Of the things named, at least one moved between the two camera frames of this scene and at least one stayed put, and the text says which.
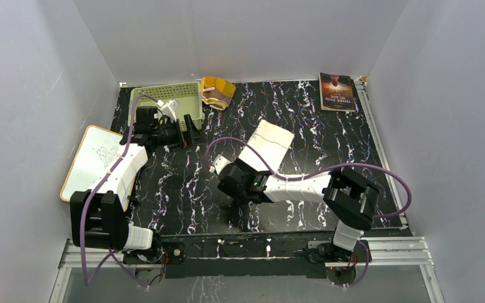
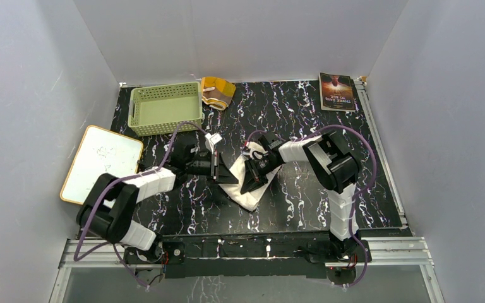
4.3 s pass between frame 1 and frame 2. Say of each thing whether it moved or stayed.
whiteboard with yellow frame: stayed
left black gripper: moved
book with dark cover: stayed
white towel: moved
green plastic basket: stayed
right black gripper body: moved
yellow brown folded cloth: stayed
